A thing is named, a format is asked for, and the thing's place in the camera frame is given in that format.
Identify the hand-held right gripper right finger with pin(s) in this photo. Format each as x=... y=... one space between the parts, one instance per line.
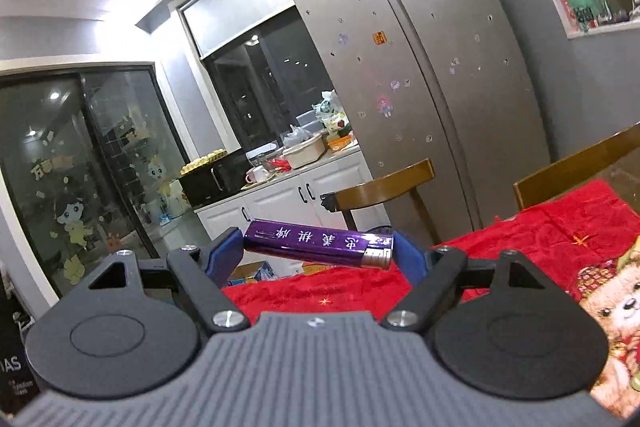
x=406 y=253

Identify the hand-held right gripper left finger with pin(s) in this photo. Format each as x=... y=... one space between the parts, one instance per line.
x=226 y=252

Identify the purple lighter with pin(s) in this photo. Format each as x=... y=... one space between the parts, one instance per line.
x=310 y=241

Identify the cardboard box with blue packets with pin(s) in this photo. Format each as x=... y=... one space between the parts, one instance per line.
x=260 y=271

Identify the wooden chair with dark cloth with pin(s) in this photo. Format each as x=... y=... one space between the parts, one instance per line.
x=385 y=189

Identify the black microwave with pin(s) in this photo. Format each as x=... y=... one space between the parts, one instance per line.
x=220 y=182

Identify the white kitchen cabinet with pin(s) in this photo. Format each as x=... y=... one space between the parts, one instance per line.
x=290 y=202

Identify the white cup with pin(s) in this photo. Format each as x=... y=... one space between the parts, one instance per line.
x=256 y=175

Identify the pile of yellow fruit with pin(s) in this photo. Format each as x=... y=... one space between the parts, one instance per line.
x=202 y=161

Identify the beige plastic basin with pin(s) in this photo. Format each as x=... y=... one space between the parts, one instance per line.
x=306 y=153

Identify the white plastic bag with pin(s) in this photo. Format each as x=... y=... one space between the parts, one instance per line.
x=296 y=137

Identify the red printed blanket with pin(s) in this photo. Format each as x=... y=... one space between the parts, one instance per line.
x=560 y=232

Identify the printed plastic bag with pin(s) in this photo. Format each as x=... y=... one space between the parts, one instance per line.
x=329 y=112

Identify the glass sliding door with stickers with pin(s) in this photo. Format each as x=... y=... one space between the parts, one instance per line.
x=85 y=167

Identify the silver double-door fridge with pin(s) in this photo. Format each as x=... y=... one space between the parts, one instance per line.
x=425 y=72

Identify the dark kitchen window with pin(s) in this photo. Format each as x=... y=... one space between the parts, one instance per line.
x=260 y=57

